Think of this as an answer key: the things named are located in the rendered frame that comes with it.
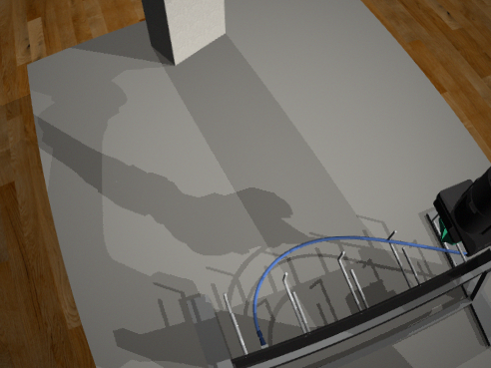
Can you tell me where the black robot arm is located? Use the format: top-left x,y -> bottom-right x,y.
462,167 -> 491,235

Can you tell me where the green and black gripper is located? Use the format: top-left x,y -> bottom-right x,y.
433,180 -> 491,257

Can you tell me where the blue cable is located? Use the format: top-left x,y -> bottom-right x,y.
252,236 -> 460,338

